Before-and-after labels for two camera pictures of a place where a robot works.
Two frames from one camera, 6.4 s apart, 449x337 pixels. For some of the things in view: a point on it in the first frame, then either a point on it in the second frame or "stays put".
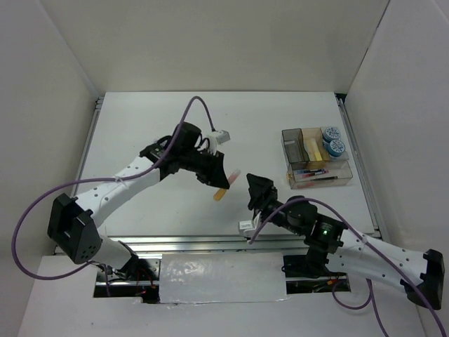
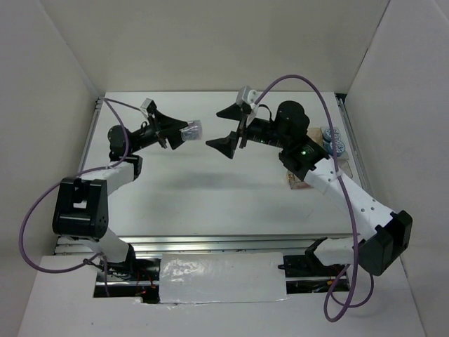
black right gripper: [262, 192] → [226, 144]
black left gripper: [214, 174] → [161, 122]
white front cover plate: [198, 277] stays put
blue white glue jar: [331, 133] stays put
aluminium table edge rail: [212, 244] stays put
